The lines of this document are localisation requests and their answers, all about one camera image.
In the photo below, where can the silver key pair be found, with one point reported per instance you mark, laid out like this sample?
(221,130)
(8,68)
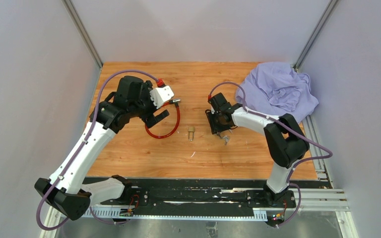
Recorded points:
(226,141)

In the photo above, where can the aluminium frame rail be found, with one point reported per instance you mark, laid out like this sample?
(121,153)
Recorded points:
(307,200)

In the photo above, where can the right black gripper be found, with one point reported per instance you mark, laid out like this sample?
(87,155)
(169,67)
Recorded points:
(211,116)

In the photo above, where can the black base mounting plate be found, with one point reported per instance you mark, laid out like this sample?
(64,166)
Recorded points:
(201,198)

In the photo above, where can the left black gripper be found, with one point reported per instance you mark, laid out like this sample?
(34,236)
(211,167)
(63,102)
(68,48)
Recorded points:
(150,118)

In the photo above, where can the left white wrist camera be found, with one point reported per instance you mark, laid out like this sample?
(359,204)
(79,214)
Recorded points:
(161,95)

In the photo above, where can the lavender crumpled cloth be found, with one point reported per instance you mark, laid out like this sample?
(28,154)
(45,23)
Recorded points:
(275,88)

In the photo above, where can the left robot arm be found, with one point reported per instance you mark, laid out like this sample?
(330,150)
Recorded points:
(65,190)

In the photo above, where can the brass padlock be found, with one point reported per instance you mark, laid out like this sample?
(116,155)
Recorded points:
(191,132)

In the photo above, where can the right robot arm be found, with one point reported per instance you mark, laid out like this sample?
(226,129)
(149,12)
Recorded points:
(285,147)

